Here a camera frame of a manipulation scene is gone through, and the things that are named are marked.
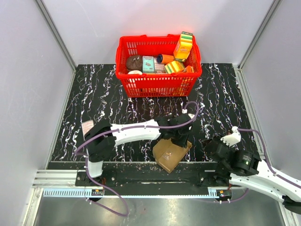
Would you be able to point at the aluminium frame rail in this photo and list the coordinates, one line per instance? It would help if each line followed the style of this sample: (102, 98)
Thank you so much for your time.
(51, 25)

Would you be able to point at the white round lid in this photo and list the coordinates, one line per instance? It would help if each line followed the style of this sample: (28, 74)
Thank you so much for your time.
(135, 72)

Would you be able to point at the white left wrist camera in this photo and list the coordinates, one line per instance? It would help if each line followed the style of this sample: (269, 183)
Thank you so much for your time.
(185, 111)

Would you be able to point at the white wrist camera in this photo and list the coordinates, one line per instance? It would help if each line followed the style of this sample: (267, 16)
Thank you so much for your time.
(232, 138)
(185, 111)

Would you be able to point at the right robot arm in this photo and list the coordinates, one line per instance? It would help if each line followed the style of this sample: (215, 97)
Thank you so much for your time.
(247, 169)

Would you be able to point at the small orange packet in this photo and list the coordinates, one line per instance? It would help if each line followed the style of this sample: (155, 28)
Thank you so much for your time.
(188, 69)

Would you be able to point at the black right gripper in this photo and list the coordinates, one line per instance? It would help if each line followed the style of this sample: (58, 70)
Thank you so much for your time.
(216, 139)

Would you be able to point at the brown round cookie pack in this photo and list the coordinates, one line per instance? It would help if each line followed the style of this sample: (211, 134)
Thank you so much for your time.
(134, 62)

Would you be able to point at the orange tube with blue cap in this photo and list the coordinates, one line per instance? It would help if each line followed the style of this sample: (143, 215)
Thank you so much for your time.
(164, 59)

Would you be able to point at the tall orange yellow carton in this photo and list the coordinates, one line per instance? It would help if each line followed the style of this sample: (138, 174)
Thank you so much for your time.
(183, 47)

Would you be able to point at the teal snack box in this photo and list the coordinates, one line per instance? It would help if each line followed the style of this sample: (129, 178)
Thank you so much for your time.
(148, 64)

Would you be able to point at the pink small box in basket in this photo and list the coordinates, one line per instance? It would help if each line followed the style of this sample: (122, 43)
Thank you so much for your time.
(158, 67)

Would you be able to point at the brown cardboard box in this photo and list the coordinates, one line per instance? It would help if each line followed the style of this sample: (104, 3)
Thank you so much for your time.
(178, 154)

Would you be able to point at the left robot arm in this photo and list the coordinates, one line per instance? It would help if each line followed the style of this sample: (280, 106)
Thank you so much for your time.
(104, 136)

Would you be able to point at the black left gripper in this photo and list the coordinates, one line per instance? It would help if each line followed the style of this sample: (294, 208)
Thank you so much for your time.
(184, 143)

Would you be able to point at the yellow green striped box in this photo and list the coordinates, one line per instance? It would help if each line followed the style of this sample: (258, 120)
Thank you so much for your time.
(174, 67)

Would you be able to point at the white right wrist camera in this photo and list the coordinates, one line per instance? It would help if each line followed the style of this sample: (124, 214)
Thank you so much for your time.
(232, 138)

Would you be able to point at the small clear plastic bag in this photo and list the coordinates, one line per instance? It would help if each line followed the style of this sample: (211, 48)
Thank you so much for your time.
(166, 155)

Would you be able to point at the red plastic shopping basket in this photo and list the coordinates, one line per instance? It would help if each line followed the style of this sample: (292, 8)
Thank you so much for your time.
(156, 84)

